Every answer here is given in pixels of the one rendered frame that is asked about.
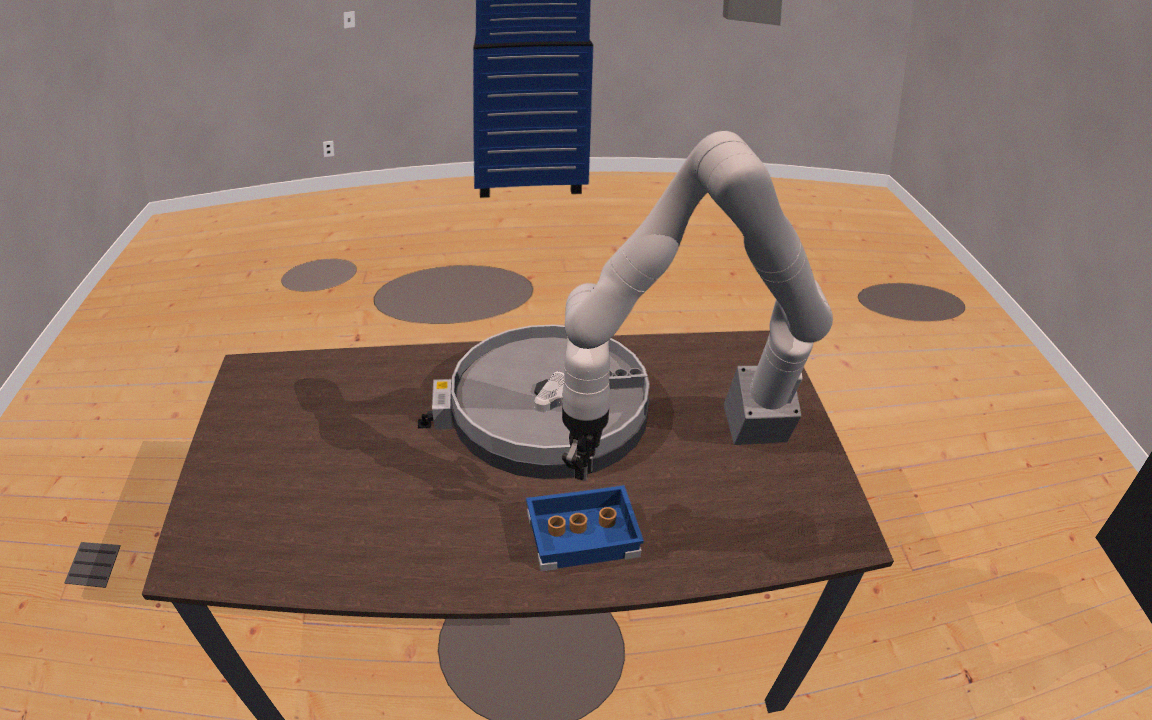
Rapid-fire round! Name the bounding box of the grey round turntable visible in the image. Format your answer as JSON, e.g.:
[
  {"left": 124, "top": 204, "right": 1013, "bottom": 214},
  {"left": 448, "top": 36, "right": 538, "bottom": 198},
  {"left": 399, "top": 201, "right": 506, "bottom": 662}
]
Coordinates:
[{"left": 418, "top": 325, "right": 650, "bottom": 479}]

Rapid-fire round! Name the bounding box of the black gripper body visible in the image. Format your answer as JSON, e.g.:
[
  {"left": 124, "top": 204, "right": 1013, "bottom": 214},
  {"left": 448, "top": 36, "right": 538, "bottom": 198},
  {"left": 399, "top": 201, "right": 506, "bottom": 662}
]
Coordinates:
[{"left": 562, "top": 407, "right": 609, "bottom": 452}]

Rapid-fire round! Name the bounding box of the blue crate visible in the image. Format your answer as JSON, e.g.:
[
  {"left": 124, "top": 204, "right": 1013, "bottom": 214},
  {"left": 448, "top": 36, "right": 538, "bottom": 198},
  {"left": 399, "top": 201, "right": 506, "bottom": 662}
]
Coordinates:
[{"left": 526, "top": 485, "right": 644, "bottom": 571}]

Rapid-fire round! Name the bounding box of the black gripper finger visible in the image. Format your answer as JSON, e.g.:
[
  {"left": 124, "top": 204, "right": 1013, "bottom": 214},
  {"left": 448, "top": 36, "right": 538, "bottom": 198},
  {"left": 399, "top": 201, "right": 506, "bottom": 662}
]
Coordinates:
[
  {"left": 588, "top": 430, "right": 602, "bottom": 473},
  {"left": 562, "top": 435, "right": 594, "bottom": 482}
]

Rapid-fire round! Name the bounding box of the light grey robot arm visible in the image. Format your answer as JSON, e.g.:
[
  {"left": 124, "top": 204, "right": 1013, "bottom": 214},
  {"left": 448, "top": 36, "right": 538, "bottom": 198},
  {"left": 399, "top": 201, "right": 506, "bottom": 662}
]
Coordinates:
[{"left": 535, "top": 131, "right": 833, "bottom": 420}]

